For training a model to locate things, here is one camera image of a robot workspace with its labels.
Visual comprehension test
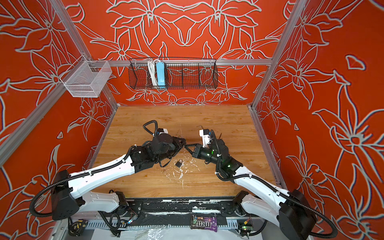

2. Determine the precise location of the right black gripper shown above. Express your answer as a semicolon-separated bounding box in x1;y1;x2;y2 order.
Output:
183;144;224;168

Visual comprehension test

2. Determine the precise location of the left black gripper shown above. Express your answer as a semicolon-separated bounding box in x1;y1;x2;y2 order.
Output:
155;136;188;164

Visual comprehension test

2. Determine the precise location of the dark padlock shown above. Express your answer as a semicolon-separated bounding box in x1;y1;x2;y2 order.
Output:
175;160;184;169

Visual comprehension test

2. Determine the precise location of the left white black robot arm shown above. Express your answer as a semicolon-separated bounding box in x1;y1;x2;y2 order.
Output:
29;120;187;221

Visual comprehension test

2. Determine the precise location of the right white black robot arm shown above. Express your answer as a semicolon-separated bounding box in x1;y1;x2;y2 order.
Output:
185;129;338;240

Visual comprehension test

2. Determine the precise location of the purple candy bag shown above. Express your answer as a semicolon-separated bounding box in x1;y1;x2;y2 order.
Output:
190;215;218;232

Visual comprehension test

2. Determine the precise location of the small electronics board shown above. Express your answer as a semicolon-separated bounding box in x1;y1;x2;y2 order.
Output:
238;219;254;237

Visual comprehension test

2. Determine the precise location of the light blue box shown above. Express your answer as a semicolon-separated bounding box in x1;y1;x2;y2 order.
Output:
156;62;166;88

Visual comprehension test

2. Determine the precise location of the clear plastic wrap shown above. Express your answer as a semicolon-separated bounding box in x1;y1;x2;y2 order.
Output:
121;227;179;240

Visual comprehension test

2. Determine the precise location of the yellow black tape measure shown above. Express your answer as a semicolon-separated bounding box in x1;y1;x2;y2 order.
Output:
68;218;89;237

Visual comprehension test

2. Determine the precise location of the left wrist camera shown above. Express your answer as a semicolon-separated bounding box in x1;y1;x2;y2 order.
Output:
157;128;168;135

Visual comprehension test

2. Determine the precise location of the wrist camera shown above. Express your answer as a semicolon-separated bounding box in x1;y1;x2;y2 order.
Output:
199;129;213;148
157;128;168;135

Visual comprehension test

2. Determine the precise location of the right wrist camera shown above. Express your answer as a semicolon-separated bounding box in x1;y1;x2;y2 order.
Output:
199;129;213;148

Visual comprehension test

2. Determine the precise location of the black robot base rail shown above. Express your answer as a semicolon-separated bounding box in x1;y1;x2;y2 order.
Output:
101;197;262;227

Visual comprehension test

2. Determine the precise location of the black wire wall basket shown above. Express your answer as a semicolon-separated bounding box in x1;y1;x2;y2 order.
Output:
128;57;219;90

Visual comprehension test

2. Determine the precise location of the white coiled cable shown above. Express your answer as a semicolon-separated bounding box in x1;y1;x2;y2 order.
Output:
146;59;159;87

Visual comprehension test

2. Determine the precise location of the white mesh wall basket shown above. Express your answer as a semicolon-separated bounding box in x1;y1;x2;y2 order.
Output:
59;56;112;98

